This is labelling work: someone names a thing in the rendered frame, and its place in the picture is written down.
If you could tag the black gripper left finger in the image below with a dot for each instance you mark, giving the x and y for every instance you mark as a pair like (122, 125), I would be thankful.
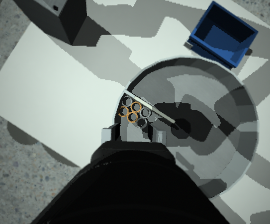
(111, 133)

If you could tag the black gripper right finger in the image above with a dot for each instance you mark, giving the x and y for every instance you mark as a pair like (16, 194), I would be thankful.
(156, 135)

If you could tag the blue open crate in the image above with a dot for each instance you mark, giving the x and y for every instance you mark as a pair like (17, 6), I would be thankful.
(225, 32)

